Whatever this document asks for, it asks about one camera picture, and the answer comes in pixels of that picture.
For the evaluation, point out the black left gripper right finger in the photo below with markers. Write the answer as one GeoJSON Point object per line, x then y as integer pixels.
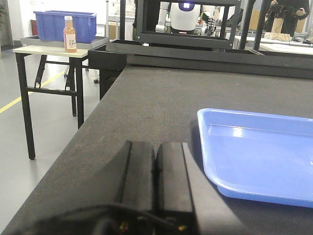
{"type": "Point", "coordinates": [187, 199]}

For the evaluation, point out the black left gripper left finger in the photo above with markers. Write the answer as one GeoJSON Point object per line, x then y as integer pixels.
{"type": "Point", "coordinates": [128, 177]}

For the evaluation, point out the blue plastic tray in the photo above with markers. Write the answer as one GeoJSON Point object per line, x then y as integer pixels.
{"type": "Point", "coordinates": [257, 156]}

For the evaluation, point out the dark grey table mat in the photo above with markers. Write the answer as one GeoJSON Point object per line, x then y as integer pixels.
{"type": "Point", "coordinates": [157, 105]}

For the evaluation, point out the orange juice bottle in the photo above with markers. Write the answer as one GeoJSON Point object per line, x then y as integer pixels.
{"type": "Point", "coordinates": [69, 35]}

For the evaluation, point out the white humanoid robot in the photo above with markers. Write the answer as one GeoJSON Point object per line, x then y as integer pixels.
{"type": "Point", "coordinates": [185, 16]}

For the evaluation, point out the blue storage bin on table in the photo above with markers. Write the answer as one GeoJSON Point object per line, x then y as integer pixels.
{"type": "Point", "coordinates": [51, 24]}

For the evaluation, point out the person in black clothes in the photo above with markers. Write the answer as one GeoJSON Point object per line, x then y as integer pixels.
{"type": "Point", "coordinates": [293, 11]}

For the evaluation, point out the black metal shelf frame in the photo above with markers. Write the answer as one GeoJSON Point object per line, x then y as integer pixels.
{"type": "Point", "coordinates": [189, 52]}

